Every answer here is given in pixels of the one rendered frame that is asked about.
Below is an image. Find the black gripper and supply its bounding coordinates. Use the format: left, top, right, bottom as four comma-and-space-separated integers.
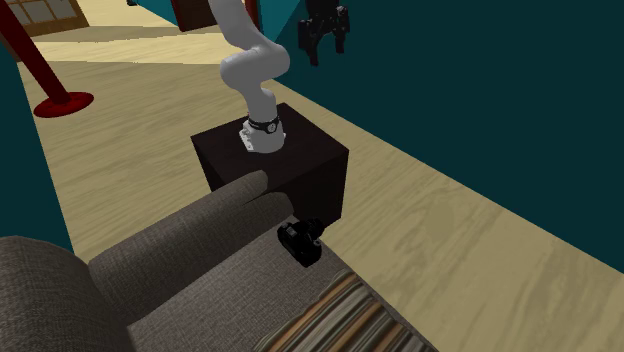
298, 0, 352, 67

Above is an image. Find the dark robot stand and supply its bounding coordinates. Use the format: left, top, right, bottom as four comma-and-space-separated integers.
190, 101, 351, 228

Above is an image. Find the dark red wooden cabinet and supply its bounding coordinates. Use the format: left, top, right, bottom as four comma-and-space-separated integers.
169, 0, 219, 33

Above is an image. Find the grey-brown fabric sofa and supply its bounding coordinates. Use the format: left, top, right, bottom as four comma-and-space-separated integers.
0, 169, 440, 352

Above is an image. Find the striped cushion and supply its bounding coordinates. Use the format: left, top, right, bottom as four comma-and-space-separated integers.
250, 269, 440, 352

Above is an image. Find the wooden framed glass door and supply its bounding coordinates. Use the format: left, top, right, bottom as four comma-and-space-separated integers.
3, 0, 91, 39

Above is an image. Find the dark red pole with base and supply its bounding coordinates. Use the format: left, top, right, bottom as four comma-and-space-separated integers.
0, 0, 96, 120

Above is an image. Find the black camera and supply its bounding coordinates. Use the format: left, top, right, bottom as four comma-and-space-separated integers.
276, 217, 326, 269

